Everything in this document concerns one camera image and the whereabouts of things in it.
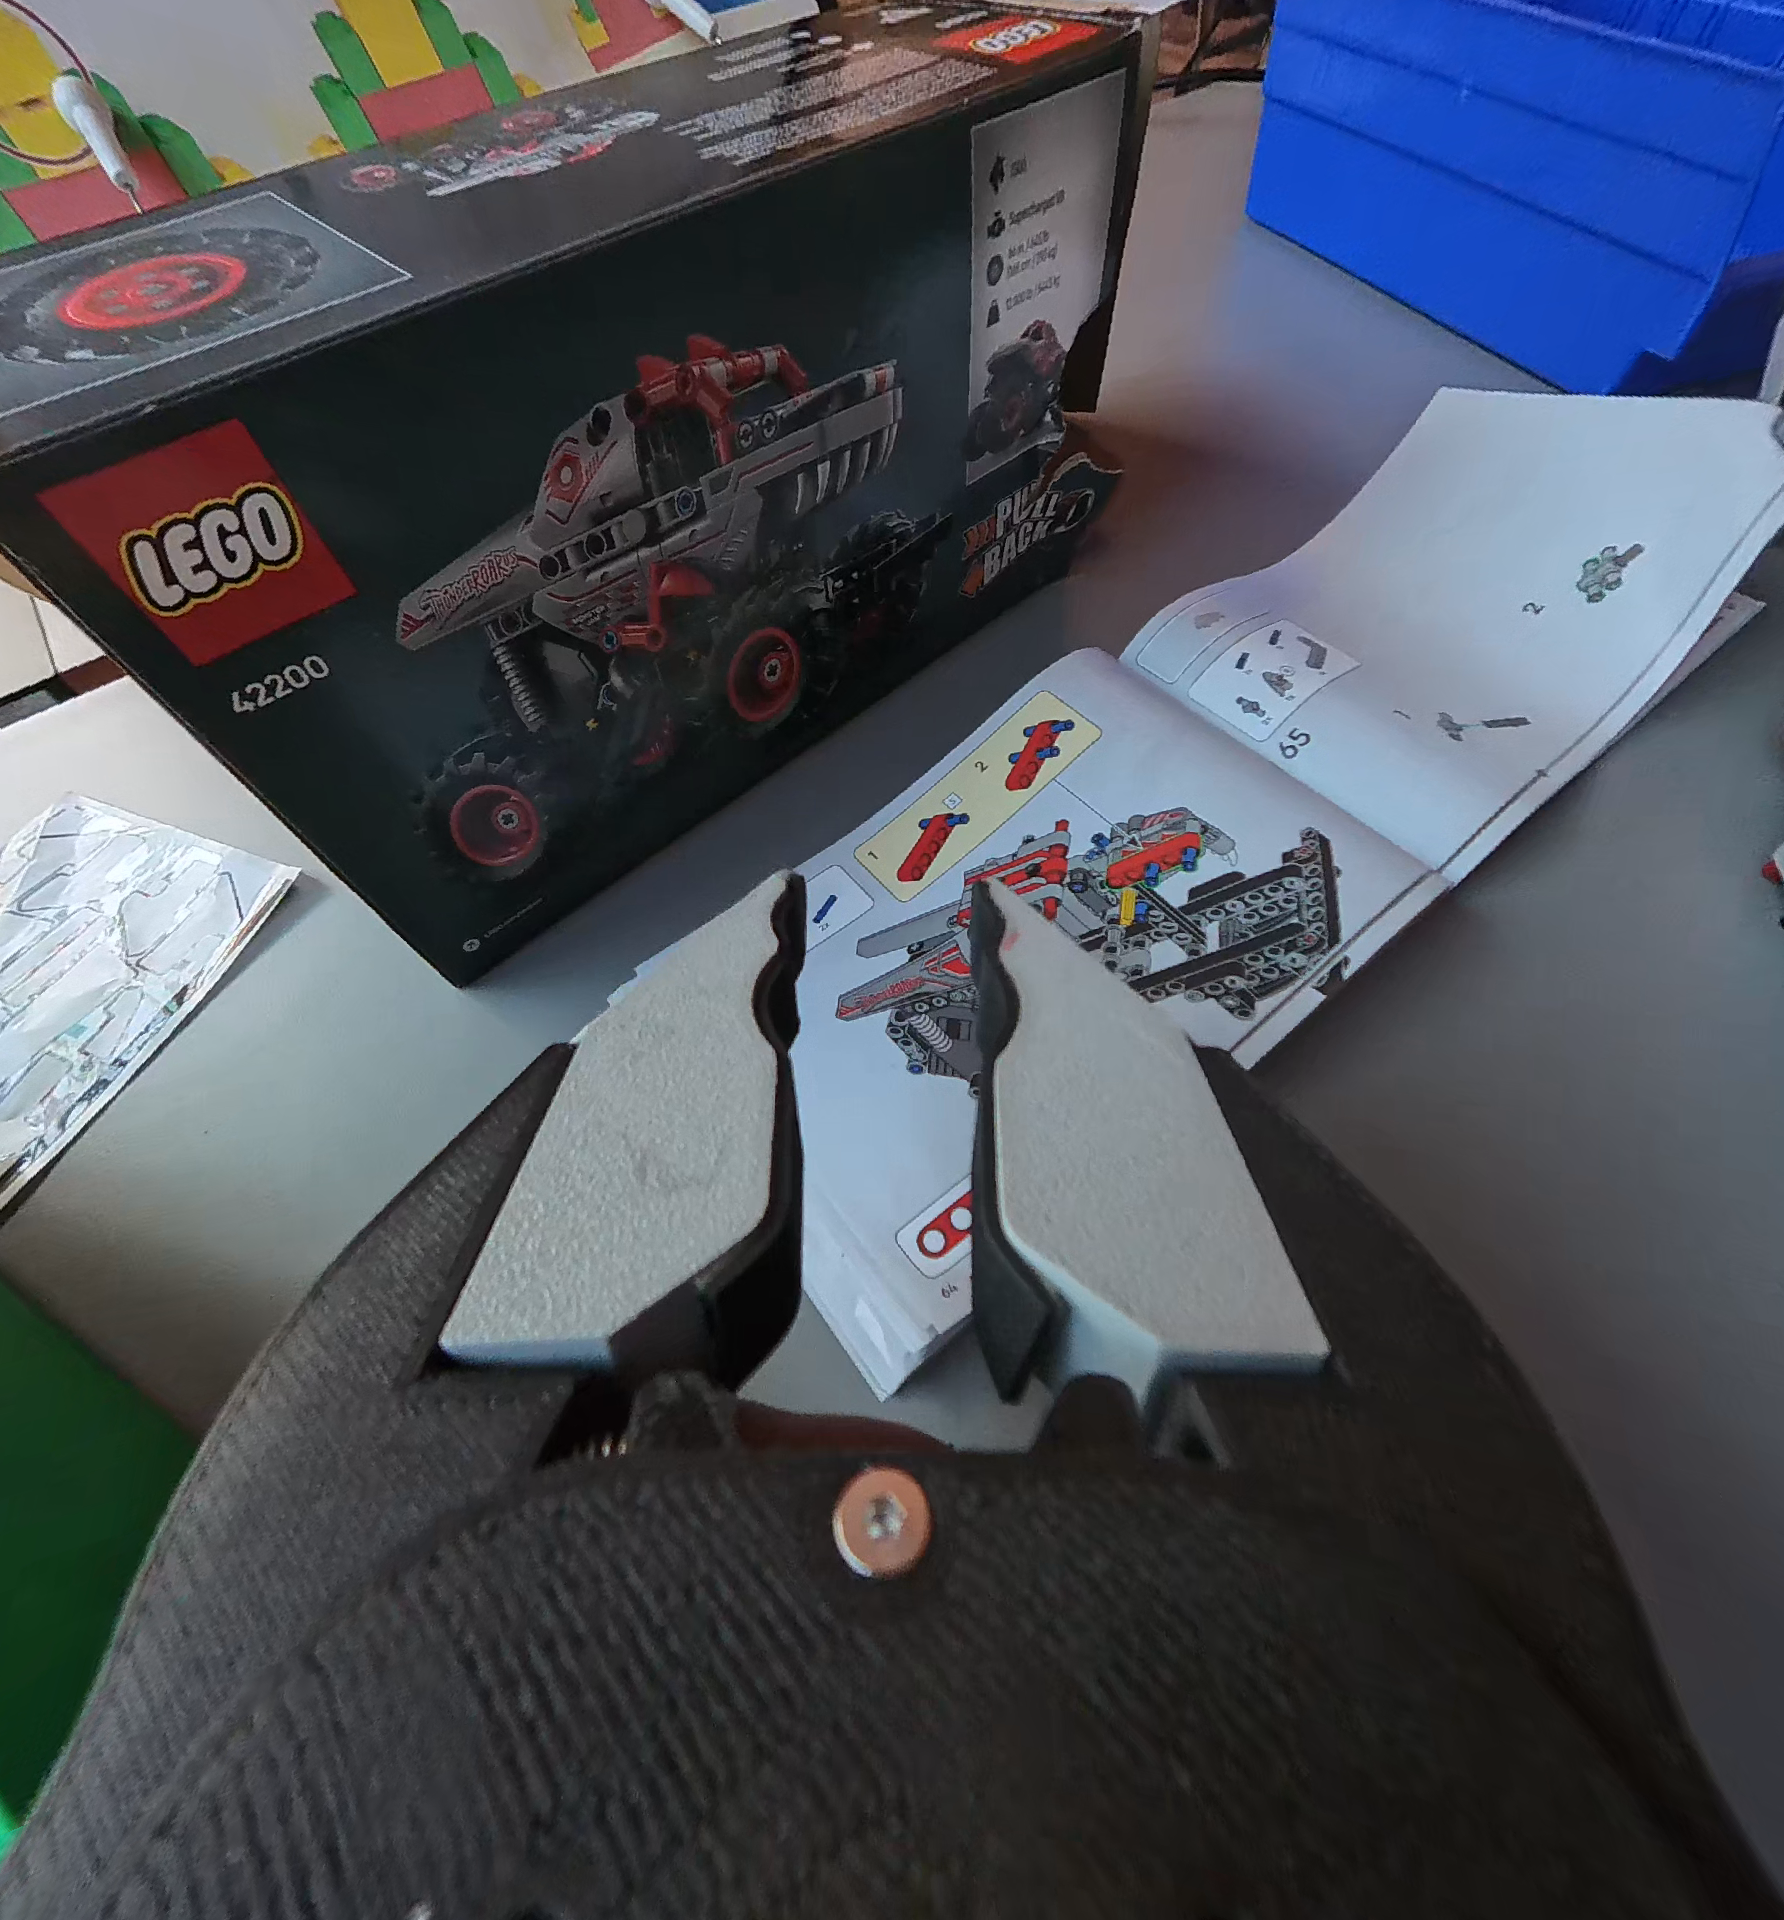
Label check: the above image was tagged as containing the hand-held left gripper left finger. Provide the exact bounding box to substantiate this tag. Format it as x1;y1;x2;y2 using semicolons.
435;870;810;1370

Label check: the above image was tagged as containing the blue plastic bin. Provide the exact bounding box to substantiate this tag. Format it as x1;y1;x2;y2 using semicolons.
1244;0;1784;401

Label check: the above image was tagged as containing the colourful printed brick poster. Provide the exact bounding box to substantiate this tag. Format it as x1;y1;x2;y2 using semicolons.
0;0;712;281

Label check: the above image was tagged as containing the green plastic bin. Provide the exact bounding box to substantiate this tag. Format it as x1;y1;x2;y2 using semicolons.
0;1222;202;1895

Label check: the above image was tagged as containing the black lego set box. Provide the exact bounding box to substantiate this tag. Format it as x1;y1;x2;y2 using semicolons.
0;0;1152;993

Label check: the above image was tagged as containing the lego instruction booklet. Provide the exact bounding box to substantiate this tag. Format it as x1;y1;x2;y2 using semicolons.
574;386;1784;1405

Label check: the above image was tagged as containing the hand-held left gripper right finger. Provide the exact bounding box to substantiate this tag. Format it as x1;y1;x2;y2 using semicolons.
965;878;1336;1463

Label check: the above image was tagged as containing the silver sticker sheet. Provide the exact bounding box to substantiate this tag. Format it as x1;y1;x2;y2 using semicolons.
0;791;302;1241

